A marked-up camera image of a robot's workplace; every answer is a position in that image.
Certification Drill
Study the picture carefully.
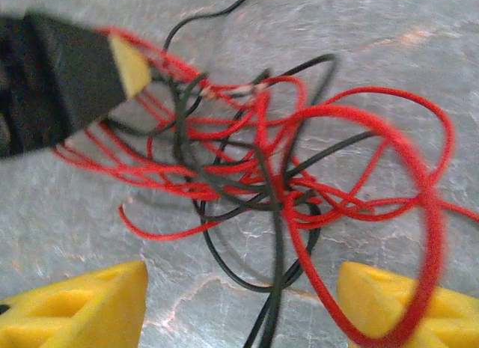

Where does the thin red cable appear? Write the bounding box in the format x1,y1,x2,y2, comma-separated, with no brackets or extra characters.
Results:
284,104,450,348
54,25,479,244

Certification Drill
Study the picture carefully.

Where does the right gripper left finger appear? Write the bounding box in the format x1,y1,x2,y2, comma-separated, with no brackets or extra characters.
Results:
0,260,147,348

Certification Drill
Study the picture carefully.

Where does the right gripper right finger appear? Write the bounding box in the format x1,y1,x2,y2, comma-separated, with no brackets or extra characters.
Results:
336,260,479,348

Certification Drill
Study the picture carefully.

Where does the thin black cable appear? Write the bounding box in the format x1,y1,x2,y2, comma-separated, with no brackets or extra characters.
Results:
162,0,340,293

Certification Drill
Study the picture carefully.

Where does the red and black wire bundle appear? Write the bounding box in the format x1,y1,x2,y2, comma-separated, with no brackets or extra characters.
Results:
171,54,379,348

